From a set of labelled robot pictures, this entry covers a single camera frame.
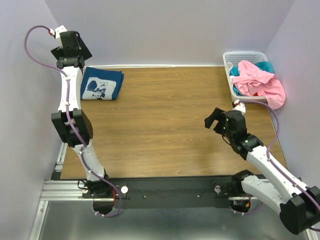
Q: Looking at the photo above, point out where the white plastic laundry basket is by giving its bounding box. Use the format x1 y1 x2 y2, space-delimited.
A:
222 51 269 103

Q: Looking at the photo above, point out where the teal t shirt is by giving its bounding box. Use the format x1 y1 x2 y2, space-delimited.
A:
229 61 274 97

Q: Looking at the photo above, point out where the dark blue t shirt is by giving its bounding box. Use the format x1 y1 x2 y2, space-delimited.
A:
80 67 124 101

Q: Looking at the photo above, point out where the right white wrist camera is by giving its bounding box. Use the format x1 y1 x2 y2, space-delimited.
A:
232 102 246 115

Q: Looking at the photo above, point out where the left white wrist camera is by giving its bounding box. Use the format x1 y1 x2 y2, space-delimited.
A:
54 25 67 47

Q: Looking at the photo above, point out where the pink t shirt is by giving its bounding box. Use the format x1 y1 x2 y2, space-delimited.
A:
232 60 286 110

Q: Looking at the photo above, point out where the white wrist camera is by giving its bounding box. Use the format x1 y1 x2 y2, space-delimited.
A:
54 25 67 47
232 102 246 115

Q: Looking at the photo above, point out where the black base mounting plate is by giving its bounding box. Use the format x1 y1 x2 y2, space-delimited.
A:
78 175 249 210

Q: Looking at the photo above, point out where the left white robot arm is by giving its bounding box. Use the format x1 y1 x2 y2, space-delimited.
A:
51 26 113 198

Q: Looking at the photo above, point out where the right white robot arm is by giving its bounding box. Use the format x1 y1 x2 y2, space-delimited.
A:
204 103 320 235

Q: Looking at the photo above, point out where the aluminium frame rail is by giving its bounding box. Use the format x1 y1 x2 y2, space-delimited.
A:
30 180 318 240

